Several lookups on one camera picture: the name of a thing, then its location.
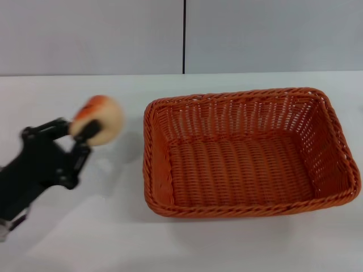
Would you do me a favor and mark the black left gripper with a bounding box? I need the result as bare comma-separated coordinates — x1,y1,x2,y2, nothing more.
0,117,102,224

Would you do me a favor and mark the round bread bun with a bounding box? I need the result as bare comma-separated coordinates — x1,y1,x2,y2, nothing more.
69,95,126,147

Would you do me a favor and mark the orange woven plastic basket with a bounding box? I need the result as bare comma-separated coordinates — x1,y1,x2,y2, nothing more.
143,87,362,219

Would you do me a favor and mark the black vertical wall strip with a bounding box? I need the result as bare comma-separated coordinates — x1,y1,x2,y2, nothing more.
182,0,187,75

